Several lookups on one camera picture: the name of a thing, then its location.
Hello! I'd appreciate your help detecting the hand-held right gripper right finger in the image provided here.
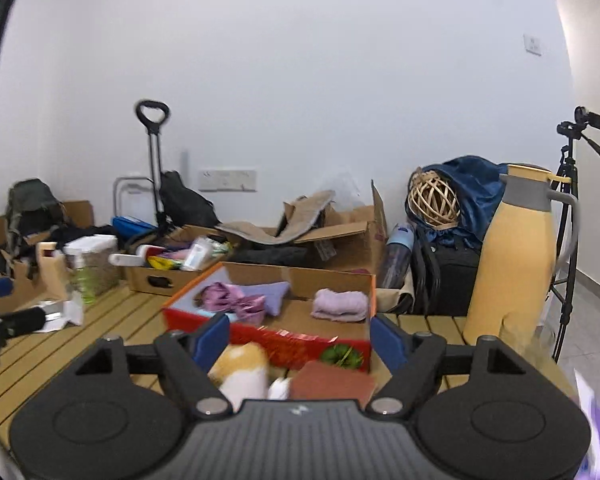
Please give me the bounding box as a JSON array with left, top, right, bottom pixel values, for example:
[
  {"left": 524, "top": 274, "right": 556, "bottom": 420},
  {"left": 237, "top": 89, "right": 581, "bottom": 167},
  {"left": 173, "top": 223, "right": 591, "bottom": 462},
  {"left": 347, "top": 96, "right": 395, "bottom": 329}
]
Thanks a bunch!
[{"left": 369, "top": 312, "right": 527, "bottom": 419}]

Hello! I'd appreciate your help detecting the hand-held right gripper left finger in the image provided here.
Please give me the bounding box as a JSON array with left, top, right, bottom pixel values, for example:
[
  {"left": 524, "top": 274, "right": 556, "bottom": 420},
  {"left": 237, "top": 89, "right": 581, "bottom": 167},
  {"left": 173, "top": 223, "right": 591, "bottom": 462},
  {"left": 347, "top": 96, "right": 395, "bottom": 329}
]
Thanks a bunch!
[{"left": 74, "top": 312, "right": 232, "bottom": 419}]

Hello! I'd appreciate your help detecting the yellow and white plush toy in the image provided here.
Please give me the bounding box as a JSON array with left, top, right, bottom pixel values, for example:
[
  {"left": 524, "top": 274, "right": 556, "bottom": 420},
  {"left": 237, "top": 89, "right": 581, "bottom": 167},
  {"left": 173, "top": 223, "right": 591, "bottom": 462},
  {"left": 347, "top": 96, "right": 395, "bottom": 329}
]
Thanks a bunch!
[{"left": 207, "top": 342, "right": 294, "bottom": 412}]

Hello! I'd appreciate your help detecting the pink satin scrunchie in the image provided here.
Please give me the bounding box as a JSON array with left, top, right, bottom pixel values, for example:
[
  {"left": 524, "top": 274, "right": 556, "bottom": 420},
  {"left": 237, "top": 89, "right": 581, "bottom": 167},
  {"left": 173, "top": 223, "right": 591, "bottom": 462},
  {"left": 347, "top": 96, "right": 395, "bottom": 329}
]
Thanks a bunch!
[{"left": 194, "top": 282, "right": 267, "bottom": 324}]

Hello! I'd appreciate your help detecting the brown and pink sponge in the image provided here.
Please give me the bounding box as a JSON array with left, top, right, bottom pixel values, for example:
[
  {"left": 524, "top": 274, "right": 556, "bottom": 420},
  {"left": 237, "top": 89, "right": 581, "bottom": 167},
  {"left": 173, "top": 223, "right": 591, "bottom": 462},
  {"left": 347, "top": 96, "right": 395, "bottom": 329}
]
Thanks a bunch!
[{"left": 289, "top": 359, "right": 377, "bottom": 409}]

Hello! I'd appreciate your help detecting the red cardboard box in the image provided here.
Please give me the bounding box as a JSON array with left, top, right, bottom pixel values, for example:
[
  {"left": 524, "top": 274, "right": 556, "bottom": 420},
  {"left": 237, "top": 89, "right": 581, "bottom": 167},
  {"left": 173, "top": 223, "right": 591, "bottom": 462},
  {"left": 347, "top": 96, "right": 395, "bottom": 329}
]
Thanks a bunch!
[{"left": 162, "top": 261, "right": 378, "bottom": 374}]

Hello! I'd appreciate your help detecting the crumpled plastic wrapper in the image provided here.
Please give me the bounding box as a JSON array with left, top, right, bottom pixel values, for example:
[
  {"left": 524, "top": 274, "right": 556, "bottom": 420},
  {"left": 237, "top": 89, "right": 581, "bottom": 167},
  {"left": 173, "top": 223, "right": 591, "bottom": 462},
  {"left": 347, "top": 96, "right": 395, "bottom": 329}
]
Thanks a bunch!
[{"left": 31, "top": 296, "right": 85, "bottom": 334}]

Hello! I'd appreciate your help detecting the beige tote bag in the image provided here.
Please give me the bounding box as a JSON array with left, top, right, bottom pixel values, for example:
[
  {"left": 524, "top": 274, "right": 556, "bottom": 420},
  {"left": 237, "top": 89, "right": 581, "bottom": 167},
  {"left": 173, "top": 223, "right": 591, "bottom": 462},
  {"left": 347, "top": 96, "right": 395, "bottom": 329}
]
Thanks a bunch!
[{"left": 379, "top": 280, "right": 417, "bottom": 317}]

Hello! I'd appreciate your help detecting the beige carton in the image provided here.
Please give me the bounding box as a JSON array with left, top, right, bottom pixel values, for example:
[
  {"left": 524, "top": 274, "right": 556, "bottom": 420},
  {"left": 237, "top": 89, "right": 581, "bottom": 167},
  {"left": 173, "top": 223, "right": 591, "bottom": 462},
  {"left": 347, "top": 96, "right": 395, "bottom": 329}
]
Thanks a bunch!
[{"left": 35, "top": 241, "right": 74, "bottom": 302}]

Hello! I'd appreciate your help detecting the green spray bottle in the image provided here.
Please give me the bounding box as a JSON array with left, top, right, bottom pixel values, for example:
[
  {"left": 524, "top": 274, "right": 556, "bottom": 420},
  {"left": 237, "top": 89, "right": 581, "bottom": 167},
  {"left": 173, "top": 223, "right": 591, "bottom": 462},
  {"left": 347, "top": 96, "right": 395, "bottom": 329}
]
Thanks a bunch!
[{"left": 72, "top": 254, "right": 97, "bottom": 307}]

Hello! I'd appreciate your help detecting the dark green backpack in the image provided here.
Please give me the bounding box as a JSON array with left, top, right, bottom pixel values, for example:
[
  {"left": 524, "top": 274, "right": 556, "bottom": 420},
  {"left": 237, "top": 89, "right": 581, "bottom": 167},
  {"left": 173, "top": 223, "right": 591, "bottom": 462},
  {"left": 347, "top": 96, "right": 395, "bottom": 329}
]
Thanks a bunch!
[{"left": 4, "top": 178, "right": 67, "bottom": 262}]

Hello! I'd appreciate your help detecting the black suitcase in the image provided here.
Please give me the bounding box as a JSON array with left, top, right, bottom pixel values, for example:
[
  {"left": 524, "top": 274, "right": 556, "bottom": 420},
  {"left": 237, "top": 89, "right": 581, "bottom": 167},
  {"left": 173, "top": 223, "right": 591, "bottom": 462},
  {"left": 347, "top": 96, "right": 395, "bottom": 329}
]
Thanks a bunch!
[{"left": 411, "top": 239, "right": 482, "bottom": 317}]

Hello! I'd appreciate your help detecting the blue-capped water bottle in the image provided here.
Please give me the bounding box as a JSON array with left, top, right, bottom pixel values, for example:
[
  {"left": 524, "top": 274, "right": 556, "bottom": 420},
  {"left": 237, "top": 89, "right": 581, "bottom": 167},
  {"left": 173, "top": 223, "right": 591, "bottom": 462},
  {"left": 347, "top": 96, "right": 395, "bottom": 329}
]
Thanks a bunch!
[{"left": 382, "top": 223, "right": 414, "bottom": 289}]

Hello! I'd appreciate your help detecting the small cardboard tray box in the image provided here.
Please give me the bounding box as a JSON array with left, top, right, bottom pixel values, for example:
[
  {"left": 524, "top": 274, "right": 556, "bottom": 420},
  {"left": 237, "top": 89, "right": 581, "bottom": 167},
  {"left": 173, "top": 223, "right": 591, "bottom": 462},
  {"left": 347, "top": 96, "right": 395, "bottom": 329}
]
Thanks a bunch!
[{"left": 124, "top": 225, "right": 242, "bottom": 297}]

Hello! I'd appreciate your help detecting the clear food container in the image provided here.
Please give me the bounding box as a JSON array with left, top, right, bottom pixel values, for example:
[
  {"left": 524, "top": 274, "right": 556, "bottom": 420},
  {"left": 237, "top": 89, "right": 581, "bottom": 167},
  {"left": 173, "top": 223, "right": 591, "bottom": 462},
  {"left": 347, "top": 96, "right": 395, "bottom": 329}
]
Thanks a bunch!
[{"left": 63, "top": 234, "right": 120, "bottom": 297}]

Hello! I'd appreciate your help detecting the yellow packet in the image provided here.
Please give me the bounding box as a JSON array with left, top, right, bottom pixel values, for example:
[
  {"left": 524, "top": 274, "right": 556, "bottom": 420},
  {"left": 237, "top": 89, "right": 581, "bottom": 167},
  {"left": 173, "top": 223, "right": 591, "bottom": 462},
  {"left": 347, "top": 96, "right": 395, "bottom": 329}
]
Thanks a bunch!
[{"left": 147, "top": 254, "right": 182, "bottom": 272}]

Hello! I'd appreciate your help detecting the large brown cardboard box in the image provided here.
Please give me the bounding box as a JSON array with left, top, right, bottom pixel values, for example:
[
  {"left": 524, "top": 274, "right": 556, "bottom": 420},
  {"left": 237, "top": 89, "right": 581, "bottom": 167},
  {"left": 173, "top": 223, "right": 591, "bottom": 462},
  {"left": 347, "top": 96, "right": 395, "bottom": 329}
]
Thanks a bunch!
[{"left": 219, "top": 179, "right": 389, "bottom": 277}]

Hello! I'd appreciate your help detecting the open cardboard box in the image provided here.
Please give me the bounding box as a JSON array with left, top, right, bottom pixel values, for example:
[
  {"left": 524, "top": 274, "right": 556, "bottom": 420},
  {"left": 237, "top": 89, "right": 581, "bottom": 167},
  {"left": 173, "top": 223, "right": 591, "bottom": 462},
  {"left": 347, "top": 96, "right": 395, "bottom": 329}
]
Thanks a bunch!
[{"left": 0, "top": 200, "right": 94, "bottom": 262}]

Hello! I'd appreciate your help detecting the white and red lint roller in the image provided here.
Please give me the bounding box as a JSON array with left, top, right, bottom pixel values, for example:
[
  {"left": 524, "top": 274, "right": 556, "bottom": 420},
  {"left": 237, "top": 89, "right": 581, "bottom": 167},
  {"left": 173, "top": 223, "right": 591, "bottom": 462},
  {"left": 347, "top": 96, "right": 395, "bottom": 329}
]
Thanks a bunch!
[{"left": 108, "top": 244, "right": 167, "bottom": 269}]

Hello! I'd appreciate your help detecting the blue box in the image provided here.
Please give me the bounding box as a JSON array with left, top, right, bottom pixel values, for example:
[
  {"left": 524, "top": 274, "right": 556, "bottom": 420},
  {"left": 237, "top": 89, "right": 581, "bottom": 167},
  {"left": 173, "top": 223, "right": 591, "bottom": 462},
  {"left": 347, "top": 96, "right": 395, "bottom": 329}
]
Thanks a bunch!
[{"left": 112, "top": 215, "right": 159, "bottom": 242}]

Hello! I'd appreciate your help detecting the glass with white candle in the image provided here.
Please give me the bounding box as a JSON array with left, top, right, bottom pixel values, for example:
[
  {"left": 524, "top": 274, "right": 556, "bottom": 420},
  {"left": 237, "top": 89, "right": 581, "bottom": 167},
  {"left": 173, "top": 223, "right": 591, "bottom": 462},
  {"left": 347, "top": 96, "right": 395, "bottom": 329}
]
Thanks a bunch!
[{"left": 499, "top": 316, "right": 557, "bottom": 362}]

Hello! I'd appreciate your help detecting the black bag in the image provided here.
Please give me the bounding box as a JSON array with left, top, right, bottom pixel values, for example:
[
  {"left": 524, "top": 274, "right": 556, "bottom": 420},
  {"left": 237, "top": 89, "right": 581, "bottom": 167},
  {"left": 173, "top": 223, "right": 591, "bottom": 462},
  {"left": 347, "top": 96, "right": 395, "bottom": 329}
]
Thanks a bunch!
[{"left": 158, "top": 170, "right": 220, "bottom": 229}]

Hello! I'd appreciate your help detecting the wicker ball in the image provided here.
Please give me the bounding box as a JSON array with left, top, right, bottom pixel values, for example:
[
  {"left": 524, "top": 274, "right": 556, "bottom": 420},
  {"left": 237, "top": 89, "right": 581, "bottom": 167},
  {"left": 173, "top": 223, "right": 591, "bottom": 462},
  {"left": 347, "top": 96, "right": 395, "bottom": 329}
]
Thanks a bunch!
[{"left": 409, "top": 170, "right": 461, "bottom": 227}]

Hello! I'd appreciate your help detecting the yellow thermos jug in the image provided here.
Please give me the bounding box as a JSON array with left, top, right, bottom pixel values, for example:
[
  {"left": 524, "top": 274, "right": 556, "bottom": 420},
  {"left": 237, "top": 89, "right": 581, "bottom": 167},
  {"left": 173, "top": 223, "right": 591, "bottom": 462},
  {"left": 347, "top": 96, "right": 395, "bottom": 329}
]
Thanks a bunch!
[{"left": 462, "top": 163, "right": 579, "bottom": 357}]

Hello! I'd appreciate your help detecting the dark blue cloth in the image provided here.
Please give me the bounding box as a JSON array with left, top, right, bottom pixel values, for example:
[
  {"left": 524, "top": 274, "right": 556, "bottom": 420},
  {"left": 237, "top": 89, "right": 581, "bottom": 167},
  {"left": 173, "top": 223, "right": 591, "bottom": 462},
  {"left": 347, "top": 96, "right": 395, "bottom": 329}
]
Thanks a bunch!
[{"left": 406, "top": 155, "right": 509, "bottom": 249}]

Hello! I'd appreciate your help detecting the purple tissue pack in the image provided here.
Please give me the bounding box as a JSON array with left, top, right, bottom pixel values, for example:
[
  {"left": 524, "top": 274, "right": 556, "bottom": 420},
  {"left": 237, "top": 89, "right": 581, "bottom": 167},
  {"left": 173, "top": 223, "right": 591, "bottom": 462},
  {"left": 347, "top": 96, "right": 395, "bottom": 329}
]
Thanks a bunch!
[{"left": 574, "top": 369, "right": 600, "bottom": 480}]

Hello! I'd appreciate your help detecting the white wall socket strip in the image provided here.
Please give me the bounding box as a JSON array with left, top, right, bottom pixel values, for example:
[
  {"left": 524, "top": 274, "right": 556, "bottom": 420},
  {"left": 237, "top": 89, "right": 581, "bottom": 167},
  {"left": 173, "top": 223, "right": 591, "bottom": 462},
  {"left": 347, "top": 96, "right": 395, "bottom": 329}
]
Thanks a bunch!
[{"left": 198, "top": 168, "right": 258, "bottom": 193}]

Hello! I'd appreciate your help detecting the white folding stool frame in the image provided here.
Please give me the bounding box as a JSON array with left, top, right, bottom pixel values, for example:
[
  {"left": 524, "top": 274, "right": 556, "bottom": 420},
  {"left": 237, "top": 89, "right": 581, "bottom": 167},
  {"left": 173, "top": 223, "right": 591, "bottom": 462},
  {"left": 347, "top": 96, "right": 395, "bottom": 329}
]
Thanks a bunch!
[{"left": 112, "top": 174, "right": 156, "bottom": 222}]

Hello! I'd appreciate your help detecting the black tripod with camera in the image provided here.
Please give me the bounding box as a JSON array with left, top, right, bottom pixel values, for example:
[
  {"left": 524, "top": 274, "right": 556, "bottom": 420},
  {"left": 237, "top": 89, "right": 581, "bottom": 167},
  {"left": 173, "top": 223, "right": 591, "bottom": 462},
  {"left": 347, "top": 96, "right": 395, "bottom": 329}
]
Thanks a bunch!
[{"left": 549, "top": 106, "right": 600, "bottom": 364}]

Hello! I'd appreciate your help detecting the black trolley handle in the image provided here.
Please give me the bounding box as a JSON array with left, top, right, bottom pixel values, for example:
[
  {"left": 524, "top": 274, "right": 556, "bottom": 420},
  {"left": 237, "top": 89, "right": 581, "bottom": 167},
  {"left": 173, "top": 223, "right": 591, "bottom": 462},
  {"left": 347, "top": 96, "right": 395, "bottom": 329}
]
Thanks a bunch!
[{"left": 134, "top": 99, "right": 171, "bottom": 232}]

